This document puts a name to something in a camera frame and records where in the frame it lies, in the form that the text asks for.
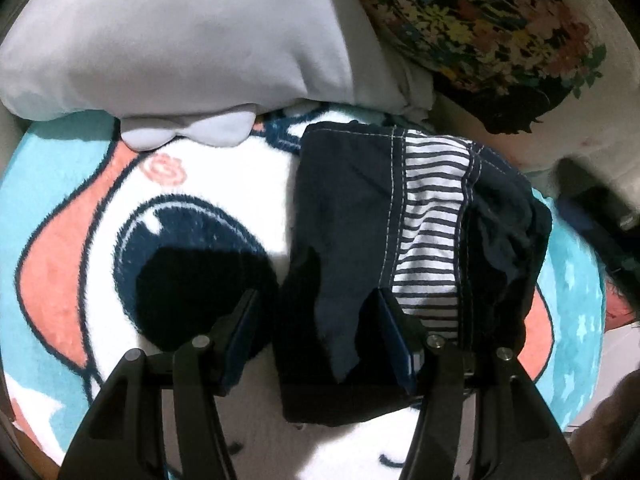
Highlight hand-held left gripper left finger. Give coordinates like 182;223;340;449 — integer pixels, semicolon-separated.
60;289;259;480

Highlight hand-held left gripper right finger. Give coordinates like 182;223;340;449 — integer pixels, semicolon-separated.
374;290;577;480

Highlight navy pants with striped lining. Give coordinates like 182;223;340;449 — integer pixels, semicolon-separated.
274;121;554;426

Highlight blue cartoon printed blanket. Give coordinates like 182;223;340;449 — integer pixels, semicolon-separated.
0;102;609;480

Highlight floral print pillow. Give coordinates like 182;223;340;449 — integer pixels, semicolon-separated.
345;0;640;171

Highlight light grey pillow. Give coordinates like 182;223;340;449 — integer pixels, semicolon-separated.
0;0;436;151

